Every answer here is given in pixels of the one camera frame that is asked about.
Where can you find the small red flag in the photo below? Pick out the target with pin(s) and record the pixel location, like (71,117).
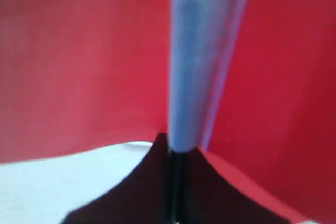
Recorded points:
(249,83)

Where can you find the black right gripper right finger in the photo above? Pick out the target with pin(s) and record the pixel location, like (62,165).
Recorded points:
(204,196)

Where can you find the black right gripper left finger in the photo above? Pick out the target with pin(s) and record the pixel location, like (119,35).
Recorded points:
(139,198)

